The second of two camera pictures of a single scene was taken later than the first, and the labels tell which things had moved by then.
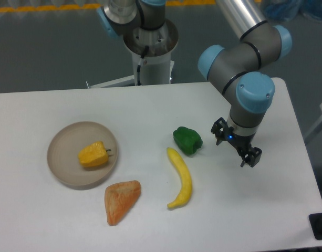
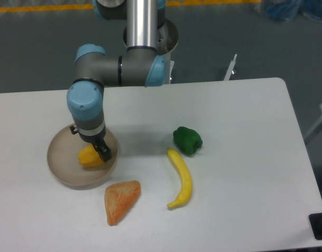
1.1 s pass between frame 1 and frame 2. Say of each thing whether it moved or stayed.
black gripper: moved
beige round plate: stayed
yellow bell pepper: stayed
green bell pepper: stayed
